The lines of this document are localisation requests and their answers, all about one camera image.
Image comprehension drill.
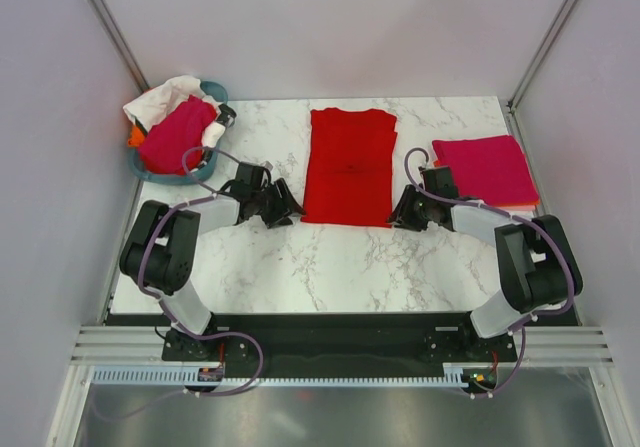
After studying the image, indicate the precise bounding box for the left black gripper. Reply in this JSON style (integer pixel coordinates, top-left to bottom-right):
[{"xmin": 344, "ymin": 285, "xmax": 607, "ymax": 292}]
[{"xmin": 251, "ymin": 179, "xmax": 306, "ymax": 230}]

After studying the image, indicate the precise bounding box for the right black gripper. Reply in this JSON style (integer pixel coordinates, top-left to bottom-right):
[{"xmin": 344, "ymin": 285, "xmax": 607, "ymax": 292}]
[{"xmin": 385, "ymin": 184, "xmax": 436, "ymax": 233}]

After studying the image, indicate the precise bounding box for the red t shirt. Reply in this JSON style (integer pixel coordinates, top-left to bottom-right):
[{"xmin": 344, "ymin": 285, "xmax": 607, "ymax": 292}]
[{"xmin": 302, "ymin": 107, "xmax": 397, "ymax": 228}]

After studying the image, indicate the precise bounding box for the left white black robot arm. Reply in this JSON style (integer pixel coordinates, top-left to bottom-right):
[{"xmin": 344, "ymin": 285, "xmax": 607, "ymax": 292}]
[{"xmin": 119, "ymin": 162, "xmax": 306, "ymax": 360}]

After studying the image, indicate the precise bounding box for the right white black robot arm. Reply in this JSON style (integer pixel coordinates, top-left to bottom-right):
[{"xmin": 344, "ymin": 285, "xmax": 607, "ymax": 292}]
[{"xmin": 388, "ymin": 167, "xmax": 583, "ymax": 361}]

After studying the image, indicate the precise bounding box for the white and black garment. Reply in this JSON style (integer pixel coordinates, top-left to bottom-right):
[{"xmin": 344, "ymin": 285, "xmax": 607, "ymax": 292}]
[{"xmin": 201, "ymin": 104, "xmax": 237, "ymax": 148}]

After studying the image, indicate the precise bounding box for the folded magenta t shirt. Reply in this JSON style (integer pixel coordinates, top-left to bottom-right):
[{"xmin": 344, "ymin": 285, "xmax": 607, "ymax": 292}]
[{"xmin": 432, "ymin": 135, "xmax": 540, "ymax": 210}]

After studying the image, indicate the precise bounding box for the magenta shirt in basket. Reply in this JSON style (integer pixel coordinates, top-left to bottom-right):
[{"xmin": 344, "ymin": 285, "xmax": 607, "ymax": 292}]
[{"xmin": 137, "ymin": 96, "xmax": 217, "ymax": 176}]

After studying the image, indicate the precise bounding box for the teal plastic laundry basket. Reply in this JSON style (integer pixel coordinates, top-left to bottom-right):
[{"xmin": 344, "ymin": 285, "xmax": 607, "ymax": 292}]
[{"xmin": 126, "ymin": 79, "xmax": 231, "ymax": 188}]

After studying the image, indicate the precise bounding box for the orange shirt in basket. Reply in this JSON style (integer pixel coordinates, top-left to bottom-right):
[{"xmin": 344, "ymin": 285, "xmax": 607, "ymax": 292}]
[{"xmin": 127, "ymin": 123, "xmax": 147, "ymax": 148}]

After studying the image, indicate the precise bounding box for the white shirt in basket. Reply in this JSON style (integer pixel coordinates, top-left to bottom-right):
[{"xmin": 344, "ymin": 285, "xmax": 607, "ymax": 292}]
[{"xmin": 123, "ymin": 75, "xmax": 228, "ymax": 132}]

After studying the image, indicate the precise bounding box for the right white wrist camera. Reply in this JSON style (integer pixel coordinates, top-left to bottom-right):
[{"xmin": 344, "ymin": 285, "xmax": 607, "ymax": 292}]
[{"xmin": 419, "ymin": 162, "xmax": 443, "ymax": 170}]

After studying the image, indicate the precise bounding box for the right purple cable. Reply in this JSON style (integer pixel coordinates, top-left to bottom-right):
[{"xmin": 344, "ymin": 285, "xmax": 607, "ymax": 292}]
[{"xmin": 403, "ymin": 147, "xmax": 585, "ymax": 401}]

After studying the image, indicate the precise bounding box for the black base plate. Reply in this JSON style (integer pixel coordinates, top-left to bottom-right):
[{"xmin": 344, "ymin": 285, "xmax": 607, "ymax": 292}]
[{"xmin": 162, "ymin": 313, "xmax": 517, "ymax": 373}]

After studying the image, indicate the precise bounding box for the white slotted cable duct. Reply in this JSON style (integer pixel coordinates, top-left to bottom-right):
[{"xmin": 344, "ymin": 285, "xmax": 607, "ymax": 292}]
[{"xmin": 91, "ymin": 361, "xmax": 467, "ymax": 388}]

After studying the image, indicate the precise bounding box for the aluminium front rail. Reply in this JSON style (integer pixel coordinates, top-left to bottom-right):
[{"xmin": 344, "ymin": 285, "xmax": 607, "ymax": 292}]
[{"xmin": 71, "ymin": 326, "xmax": 613, "ymax": 368}]

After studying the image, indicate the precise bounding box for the left aluminium frame post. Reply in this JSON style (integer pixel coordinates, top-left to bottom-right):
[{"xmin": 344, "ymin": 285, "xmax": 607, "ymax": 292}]
[{"xmin": 87, "ymin": 0, "xmax": 149, "ymax": 92}]

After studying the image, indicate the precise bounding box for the aluminium frame post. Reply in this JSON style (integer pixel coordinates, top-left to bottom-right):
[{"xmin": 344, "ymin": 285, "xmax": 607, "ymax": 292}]
[
  {"xmin": 87, "ymin": 0, "xmax": 149, "ymax": 92},
  {"xmin": 503, "ymin": 0, "xmax": 581, "ymax": 115}
]

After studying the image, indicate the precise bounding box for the right aluminium frame post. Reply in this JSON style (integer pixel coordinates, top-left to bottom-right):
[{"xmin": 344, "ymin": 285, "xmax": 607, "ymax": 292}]
[{"xmin": 503, "ymin": 0, "xmax": 581, "ymax": 115}]

